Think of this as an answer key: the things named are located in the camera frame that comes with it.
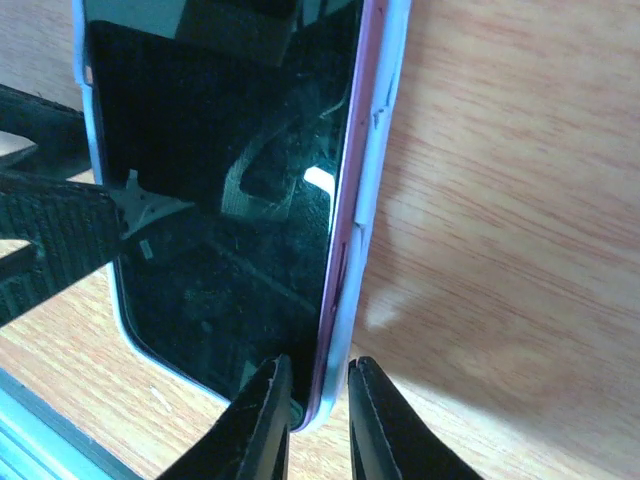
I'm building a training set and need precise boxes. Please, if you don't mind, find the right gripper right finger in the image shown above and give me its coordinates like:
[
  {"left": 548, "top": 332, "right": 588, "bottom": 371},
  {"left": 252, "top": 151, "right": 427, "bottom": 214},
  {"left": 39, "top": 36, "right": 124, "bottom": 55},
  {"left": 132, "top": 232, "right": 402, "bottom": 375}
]
[{"left": 348, "top": 356, "right": 480, "bottom": 480}]

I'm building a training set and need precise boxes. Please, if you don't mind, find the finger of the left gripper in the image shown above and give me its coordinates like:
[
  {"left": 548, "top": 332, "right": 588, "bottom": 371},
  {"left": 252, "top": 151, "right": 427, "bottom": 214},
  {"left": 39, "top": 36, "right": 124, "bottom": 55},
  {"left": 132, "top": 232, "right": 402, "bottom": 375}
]
[{"left": 1, "top": 86, "right": 122, "bottom": 325}]

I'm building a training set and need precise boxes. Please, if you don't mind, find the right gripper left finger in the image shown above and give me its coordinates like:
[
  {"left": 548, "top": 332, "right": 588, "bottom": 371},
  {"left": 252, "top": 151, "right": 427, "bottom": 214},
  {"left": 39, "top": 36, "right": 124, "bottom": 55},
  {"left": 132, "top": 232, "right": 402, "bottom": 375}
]
[{"left": 160, "top": 355, "right": 292, "bottom": 480}]

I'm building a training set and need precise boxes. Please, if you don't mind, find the black phone pink edge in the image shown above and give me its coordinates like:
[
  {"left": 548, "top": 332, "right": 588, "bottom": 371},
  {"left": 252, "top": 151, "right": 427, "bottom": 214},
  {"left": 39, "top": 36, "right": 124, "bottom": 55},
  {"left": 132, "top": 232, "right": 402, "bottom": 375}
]
[{"left": 84, "top": 0, "right": 389, "bottom": 426}]

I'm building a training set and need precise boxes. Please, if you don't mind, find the lavender phone case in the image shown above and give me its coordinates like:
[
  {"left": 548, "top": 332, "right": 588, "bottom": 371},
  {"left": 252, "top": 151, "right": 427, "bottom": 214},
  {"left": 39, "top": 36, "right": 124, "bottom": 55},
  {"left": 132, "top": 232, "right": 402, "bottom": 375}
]
[{"left": 69, "top": 0, "right": 414, "bottom": 434}]

